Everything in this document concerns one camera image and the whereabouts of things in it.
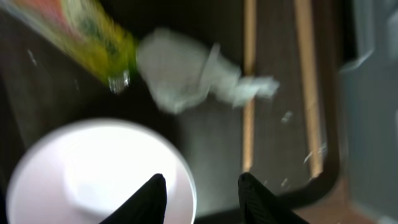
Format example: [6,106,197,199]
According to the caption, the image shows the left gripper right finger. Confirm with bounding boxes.
[238,172,308,224]

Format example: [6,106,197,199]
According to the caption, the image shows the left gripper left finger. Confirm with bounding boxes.
[100,174,167,224]

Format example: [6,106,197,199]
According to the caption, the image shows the pink bowl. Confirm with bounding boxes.
[6,119,197,223]

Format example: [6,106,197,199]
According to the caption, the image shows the white napkin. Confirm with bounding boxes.
[136,29,280,114]

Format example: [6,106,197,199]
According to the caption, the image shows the yellow green snack wrapper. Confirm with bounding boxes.
[1,0,138,93]

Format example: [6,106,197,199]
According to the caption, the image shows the wooden chopstick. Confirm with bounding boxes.
[242,0,257,172]
[294,0,323,179]

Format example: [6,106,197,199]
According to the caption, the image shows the grey dishwasher rack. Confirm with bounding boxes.
[340,0,397,223]

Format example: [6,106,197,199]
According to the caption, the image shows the brown serving tray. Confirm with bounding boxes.
[1,0,355,223]

